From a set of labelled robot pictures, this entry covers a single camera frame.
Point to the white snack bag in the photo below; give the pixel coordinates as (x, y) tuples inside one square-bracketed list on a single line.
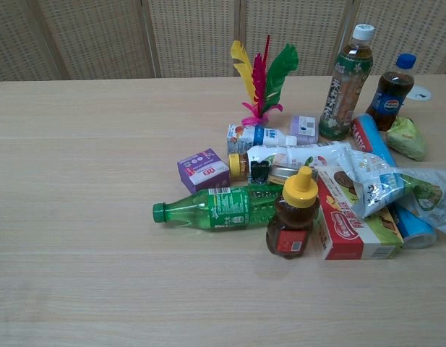
[(392, 184)]

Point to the blue plastic wrap roll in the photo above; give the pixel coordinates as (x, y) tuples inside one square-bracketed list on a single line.
[(374, 141)]

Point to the small jar yellow lid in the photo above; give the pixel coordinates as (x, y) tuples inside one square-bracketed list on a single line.
[(239, 167)]

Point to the purple tissue box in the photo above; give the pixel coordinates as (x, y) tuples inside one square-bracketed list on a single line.
[(202, 175)]

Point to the black binder clip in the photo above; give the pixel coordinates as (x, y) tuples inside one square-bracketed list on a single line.
[(259, 172)]

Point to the green soda bottle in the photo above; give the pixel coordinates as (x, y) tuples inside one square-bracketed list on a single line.
[(215, 211)]

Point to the white milk bottle blue label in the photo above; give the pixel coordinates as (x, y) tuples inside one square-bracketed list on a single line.
[(251, 139)]

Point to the white spout pouch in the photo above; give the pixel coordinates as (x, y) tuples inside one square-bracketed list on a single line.
[(280, 155)]

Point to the bear honey bottle yellow cap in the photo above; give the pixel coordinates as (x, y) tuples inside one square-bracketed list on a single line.
[(293, 220)]

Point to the pale purple small box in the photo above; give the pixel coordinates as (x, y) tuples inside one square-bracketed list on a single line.
[(304, 130)]

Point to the colourful feather shuttlecock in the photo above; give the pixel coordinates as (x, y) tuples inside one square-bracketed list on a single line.
[(260, 77)]

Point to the red white biscuit box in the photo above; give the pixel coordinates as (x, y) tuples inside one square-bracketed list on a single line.
[(347, 224)]

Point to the woven folding screen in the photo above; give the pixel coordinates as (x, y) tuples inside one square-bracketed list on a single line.
[(193, 36)]

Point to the green tea bottle white cap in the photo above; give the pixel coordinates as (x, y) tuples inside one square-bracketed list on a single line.
[(343, 90)]

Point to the cola bottle blue cap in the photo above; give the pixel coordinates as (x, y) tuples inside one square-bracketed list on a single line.
[(390, 97)]

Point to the green wrapped snack packet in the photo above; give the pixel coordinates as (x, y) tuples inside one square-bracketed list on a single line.
[(407, 139)]

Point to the white round table sticker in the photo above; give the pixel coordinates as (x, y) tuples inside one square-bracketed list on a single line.
[(420, 95)]

